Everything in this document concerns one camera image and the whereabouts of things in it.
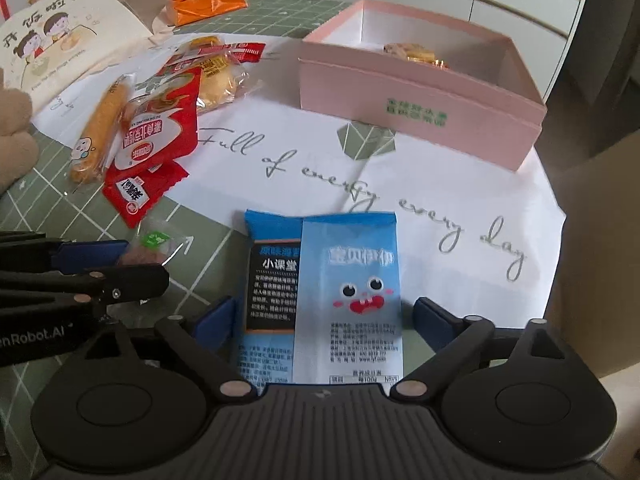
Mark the orange plastic bag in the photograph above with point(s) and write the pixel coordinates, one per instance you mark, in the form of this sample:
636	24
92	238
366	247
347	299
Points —
207	0

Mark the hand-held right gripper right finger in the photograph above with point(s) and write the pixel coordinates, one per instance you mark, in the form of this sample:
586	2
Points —
431	321

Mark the rice cracker clear packet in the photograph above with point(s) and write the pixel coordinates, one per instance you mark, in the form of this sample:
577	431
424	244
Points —
410	52

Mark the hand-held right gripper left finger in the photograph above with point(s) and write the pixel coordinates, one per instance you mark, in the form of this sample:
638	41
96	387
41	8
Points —
217	325

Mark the small clear packet green label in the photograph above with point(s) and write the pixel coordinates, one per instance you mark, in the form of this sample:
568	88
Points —
155	240

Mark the light blue cartoon face packet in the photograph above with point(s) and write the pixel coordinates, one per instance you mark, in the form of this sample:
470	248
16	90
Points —
350	280

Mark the long bread clear packet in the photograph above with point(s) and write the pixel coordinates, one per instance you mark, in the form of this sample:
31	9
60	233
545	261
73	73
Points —
100	125

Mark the small red packet black text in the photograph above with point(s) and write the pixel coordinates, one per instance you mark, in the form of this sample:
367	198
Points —
135	192

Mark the white printed table mat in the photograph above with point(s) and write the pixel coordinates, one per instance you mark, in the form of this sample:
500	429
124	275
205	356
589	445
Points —
280	125

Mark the yellow orange snack packet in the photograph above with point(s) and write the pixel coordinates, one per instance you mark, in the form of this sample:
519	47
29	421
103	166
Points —
207	42

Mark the large red white snack packet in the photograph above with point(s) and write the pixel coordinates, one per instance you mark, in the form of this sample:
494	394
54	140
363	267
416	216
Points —
160	130

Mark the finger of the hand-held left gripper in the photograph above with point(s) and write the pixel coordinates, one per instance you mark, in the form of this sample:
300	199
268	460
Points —
135	282
90	256

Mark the blue packet with black panel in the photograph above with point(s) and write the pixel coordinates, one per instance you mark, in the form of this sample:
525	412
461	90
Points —
272	280

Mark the illustrated cream paper bag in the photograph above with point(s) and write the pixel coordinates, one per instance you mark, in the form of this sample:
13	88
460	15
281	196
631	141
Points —
75	40

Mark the red packet with barcode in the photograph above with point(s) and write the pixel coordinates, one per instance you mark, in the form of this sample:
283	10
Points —
248	52

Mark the beige plush toy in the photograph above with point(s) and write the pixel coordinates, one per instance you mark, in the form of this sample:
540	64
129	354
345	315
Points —
15	130

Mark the mini bread clear packet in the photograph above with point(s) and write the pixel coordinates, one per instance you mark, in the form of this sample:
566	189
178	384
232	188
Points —
220	87

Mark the pink cardboard box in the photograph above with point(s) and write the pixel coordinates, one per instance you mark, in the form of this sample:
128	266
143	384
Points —
415	105

